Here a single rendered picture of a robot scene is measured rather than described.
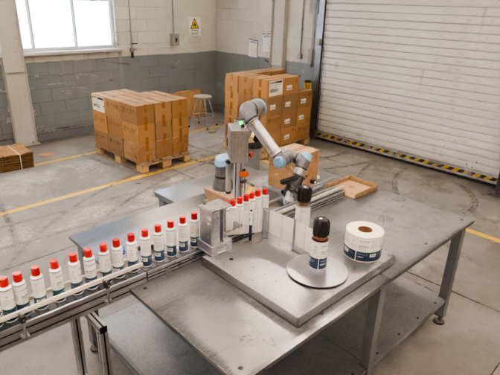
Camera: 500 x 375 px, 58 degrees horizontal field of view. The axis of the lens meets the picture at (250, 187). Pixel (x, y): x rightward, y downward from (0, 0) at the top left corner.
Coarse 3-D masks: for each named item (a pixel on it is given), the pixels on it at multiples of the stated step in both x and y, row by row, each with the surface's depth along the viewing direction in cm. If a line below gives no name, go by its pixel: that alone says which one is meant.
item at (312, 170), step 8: (296, 144) 349; (312, 152) 333; (272, 160) 333; (312, 160) 336; (272, 168) 335; (280, 168) 330; (288, 168) 325; (312, 168) 339; (272, 176) 338; (280, 176) 332; (288, 176) 327; (304, 176) 334; (272, 184) 340; (280, 184) 334; (304, 184) 336
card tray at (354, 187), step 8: (352, 176) 360; (328, 184) 344; (336, 184) 352; (344, 184) 353; (352, 184) 354; (360, 184) 354; (368, 184) 351; (376, 184) 345; (352, 192) 338; (360, 192) 330; (368, 192) 338
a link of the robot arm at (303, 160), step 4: (304, 152) 288; (300, 156) 289; (304, 156) 287; (308, 156) 288; (296, 160) 290; (300, 160) 288; (304, 160) 287; (308, 160) 288; (296, 164) 291; (300, 164) 288; (304, 164) 287; (308, 164) 289; (304, 168) 288
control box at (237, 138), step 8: (232, 128) 252; (240, 128) 252; (232, 136) 249; (240, 136) 249; (248, 136) 251; (232, 144) 250; (240, 144) 251; (248, 144) 252; (232, 152) 252; (240, 152) 253; (248, 152) 254; (232, 160) 254; (240, 160) 255
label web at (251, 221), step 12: (228, 216) 248; (240, 216) 250; (252, 216) 251; (276, 216) 249; (228, 228) 251; (240, 228) 253; (252, 228) 255; (276, 228) 252; (288, 228) 246; (288, 240) 248
